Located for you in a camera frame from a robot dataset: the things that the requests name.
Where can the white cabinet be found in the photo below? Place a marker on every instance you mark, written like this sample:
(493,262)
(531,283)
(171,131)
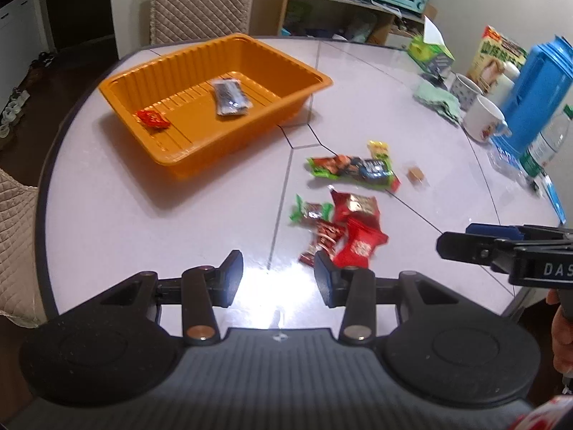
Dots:
(18,31)

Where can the yellow snack packet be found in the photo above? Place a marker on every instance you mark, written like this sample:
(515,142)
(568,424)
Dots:
(378,149)

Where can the green-ended red candy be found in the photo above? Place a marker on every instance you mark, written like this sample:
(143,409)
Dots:
(311,212)

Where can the small red candy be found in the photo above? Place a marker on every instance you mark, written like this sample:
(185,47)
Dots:
(152,118)

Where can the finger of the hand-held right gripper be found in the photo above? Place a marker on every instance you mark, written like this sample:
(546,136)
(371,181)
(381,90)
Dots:
(497,231)
(470,248)

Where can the dark red candy packet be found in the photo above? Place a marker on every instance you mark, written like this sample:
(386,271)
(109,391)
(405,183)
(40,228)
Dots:
(327,235)

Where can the red white garment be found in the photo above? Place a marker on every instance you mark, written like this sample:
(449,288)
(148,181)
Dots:
(546,416)

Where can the dark door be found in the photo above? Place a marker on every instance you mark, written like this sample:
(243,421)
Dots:
(80,4)

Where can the green cloth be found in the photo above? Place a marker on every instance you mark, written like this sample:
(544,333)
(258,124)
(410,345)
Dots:
(436,98)

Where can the long green-red snack packet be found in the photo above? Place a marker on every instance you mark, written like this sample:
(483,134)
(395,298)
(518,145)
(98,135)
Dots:
(333,165)

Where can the row of shoes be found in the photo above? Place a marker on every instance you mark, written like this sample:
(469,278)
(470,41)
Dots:
(18,98)

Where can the clear water bottle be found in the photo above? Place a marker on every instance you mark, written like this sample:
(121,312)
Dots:
(544,143)

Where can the person's right hand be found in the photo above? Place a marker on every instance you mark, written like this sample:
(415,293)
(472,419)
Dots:
(564,345)

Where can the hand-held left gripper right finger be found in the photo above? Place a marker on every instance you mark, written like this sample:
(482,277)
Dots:
(323,277)

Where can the green tissue box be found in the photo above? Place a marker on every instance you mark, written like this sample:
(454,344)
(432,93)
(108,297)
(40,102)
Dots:
(425,51)

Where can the brown candy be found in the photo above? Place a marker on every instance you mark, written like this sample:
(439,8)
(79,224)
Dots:
(415,174)

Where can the orange plastic tray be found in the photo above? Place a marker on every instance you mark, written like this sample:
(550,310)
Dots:
(268,71)

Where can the red snack packet brown print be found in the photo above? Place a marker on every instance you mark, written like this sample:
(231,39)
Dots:
(358,205)

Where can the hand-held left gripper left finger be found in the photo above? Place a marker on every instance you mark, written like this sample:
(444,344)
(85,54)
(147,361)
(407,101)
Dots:
(232,273)

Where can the clear plastic wrap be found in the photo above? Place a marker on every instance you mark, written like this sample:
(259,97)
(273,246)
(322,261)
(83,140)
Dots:
(508,165)

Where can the flat blue box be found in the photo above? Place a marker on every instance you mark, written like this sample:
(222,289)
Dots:
(553,197)

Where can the black seed snack bar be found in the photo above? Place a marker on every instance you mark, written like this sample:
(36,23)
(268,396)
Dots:
(229,97)

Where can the bright red snack packet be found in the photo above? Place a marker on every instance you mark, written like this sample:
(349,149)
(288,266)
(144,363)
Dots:
(360,246)

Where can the quilted beige chair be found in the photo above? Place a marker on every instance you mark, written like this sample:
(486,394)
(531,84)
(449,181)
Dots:
(201,0)
(13,242)

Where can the white patterned mug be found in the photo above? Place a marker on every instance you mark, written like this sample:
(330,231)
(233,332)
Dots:
(465,92)

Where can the green-edged foil snack packet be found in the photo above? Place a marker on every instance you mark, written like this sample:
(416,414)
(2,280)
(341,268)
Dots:
(376,171)

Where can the blue plastic pitcher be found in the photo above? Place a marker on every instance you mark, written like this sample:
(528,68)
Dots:
(537,94)

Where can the colourful printed carton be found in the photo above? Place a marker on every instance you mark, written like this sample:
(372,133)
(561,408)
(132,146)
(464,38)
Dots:
(492,53)

